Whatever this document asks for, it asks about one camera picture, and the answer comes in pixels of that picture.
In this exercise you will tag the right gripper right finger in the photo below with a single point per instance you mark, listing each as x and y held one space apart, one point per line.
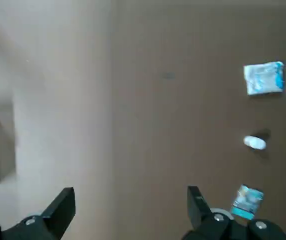
213 228

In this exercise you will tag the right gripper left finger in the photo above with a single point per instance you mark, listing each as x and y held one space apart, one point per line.
45 227

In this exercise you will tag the small square blue packet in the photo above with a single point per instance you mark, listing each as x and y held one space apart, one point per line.
246 202

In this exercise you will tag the small white pill bottle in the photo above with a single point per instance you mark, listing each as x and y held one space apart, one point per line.
255 142

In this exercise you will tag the white packet blue edge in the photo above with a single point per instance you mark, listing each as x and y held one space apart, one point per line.
263 78

